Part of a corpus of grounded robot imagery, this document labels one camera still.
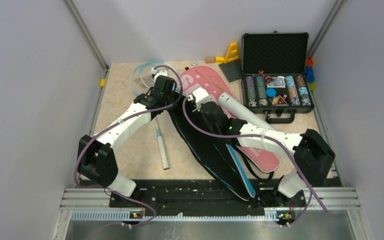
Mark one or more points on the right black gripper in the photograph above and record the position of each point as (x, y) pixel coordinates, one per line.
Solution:
(199, 114)

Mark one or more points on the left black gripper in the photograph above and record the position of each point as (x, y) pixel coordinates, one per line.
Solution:
(172, 101)

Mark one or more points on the blue badminton racket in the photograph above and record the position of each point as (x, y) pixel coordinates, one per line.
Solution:
(139, 80)
(162, 147)

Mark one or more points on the blue racket cover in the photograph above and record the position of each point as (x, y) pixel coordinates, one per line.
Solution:
(213, 154)

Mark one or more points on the white shuttlecock tube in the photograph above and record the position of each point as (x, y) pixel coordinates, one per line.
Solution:
(233, 106)

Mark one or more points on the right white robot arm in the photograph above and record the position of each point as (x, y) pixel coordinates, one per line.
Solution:
(309, 153)

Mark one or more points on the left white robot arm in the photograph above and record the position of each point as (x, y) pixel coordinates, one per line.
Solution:
(96, 159)

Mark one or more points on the pink racket cover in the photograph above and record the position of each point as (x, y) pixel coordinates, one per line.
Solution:
(206, 77)

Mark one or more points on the dark grey building plate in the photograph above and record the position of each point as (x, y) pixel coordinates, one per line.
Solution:
(232, 70)

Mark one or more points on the small wooden block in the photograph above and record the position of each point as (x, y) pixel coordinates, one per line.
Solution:
(210, 60)

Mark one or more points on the yellow letter A toy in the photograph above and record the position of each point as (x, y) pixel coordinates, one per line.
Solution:
(232, 54)

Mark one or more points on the black poker chip case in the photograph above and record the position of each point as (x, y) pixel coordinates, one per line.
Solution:
(273, 75)

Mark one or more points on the coloured toys in corner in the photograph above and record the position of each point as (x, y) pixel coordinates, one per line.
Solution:
(309, 73)

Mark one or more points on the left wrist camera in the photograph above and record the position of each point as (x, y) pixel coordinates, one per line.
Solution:
(156, 72)

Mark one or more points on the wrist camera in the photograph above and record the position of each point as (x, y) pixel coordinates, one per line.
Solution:
(199, 98)
(156, 72)

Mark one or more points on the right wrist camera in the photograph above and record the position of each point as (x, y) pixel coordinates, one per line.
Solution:
(199, 98)

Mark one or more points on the yellow clip on frame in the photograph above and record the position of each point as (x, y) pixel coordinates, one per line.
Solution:
(102, 82)

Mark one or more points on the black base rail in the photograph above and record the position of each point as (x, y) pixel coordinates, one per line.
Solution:
(202, 198)

